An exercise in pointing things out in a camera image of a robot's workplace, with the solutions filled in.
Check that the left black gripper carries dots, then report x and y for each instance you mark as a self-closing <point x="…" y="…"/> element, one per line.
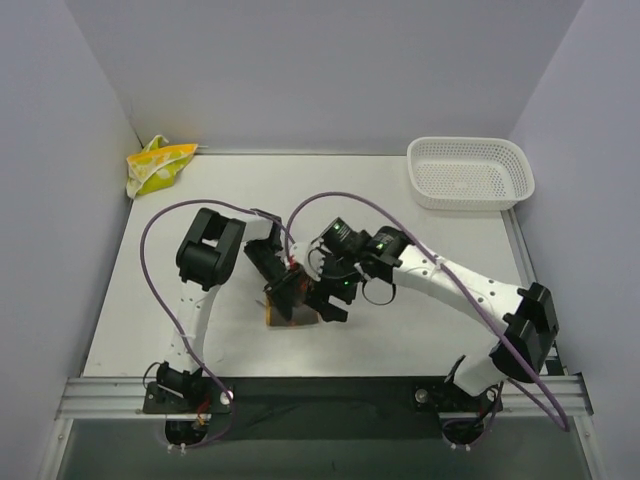
<point x="282" y="288"/>

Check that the aluminium frame rail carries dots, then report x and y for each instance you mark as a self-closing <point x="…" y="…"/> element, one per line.
<point x="128" y="398"/>

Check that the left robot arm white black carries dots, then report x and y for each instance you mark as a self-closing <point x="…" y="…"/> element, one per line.
<point x="205" y="261"/>

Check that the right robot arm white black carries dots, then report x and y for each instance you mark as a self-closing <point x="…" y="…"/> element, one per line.
<point x="522" y="319"/>

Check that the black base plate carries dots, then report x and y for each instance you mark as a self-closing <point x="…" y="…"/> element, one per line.
<point x="338" y="422"/>

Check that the yellow green crumpled towel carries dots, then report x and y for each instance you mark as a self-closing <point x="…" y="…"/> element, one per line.
<point x="157" y="166"/>

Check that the white plastic perforated basket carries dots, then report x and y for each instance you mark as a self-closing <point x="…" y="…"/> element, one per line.
<point x="468" y="173"/>

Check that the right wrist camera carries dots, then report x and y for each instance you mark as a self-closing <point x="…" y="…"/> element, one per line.
<point x="333" y="254"/>

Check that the orange grey towel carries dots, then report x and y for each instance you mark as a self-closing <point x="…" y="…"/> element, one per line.
<point x="303" y="316"/>

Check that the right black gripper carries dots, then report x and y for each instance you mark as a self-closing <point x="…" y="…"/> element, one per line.
<point x="330" y="297"/>

